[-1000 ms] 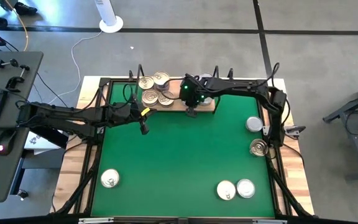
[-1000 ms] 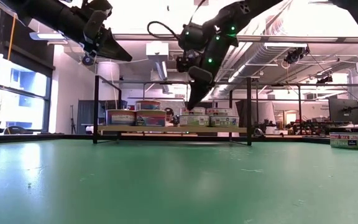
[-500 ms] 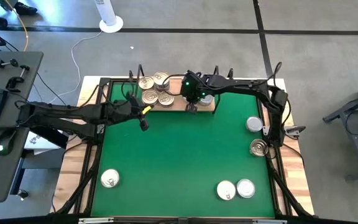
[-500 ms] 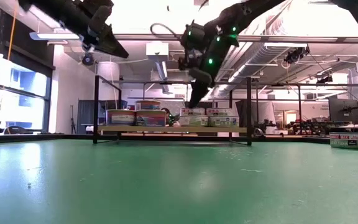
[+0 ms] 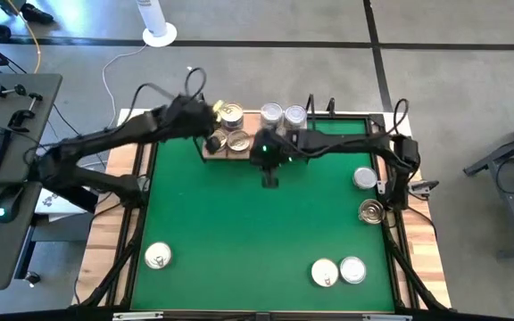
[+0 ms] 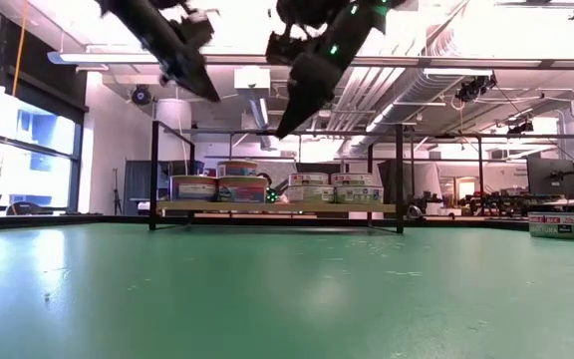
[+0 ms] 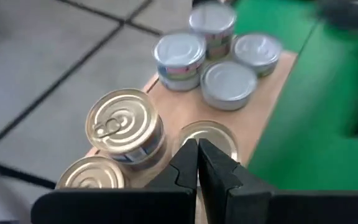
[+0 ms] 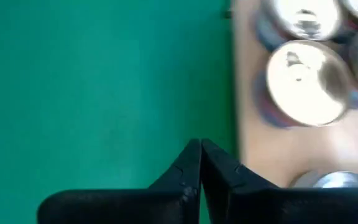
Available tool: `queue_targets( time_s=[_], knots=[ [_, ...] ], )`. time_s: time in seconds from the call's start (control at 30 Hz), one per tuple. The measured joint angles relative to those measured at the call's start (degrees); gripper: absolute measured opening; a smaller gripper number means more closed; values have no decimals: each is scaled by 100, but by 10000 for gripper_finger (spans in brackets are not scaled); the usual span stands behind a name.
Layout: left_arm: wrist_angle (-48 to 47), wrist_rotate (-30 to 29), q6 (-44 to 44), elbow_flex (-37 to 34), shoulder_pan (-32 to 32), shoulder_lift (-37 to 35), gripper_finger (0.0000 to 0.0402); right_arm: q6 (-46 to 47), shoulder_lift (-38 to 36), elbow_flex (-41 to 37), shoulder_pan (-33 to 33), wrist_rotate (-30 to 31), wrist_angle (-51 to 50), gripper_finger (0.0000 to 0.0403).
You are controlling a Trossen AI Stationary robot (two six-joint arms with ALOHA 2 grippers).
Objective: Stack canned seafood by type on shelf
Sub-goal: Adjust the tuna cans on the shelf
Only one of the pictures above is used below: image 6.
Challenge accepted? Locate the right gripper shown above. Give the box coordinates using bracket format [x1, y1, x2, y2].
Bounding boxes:
[274, 47, 348, 141]

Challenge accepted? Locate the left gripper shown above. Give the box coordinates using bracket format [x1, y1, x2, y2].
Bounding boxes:
[156, 29, 221, 104]

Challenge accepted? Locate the green tuna can silver lid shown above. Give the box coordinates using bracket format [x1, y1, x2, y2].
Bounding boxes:
[286, 184, 337, 204]
[335, 184, 385, 205]
[288, 172, 330, 187]
[330, 172, 374, 187]
[528, 211, 574, 241]

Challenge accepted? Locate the black monitor on arm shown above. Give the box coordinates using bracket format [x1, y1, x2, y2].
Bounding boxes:
[525, 158, 574, 196]

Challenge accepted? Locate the white round column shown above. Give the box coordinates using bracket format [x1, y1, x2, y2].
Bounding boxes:
[155, 98, 193, 164]

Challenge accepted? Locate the white ceiling box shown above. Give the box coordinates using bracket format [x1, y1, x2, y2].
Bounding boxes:
[233, 67, 272, 91]

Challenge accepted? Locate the black flat screen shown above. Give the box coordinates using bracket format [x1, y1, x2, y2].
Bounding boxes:
[294, 162, 348, 176]

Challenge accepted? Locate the grey cabinet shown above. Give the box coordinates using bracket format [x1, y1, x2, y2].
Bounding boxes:
[123, 159, 154, 216]

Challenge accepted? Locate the black tripod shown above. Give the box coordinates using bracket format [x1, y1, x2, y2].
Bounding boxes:
[112, 168, 123, 215]

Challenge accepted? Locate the green table mat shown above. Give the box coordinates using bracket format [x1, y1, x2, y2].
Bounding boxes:
[0, 222, 574, 359]

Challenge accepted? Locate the black office chair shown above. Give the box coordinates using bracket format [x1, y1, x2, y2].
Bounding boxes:
[6, 201, 44, 216]

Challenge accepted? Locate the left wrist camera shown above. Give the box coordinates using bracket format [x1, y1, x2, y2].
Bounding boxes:
[176, 8, 217, 51]

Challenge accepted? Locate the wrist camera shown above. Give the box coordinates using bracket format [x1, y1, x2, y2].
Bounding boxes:
[176, 8, 217, 51]
[265, 27, 313, 67]

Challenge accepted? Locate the black round wall fan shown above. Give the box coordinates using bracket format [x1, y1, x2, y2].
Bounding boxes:
[131, 84, 152, 107]

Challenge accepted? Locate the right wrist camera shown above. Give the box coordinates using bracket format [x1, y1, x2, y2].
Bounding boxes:
[265, 27, 313, 67]

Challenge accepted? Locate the silver ceiling duct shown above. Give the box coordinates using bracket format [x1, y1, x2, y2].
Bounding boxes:
[339, 64, 450, 151]

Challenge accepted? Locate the black ceiling camera rig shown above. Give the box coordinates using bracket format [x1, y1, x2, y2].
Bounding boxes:
[454, 73, 498, 105]

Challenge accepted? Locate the thin orange cable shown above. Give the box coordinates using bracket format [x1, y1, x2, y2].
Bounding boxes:
[11, 0, 29, 97]

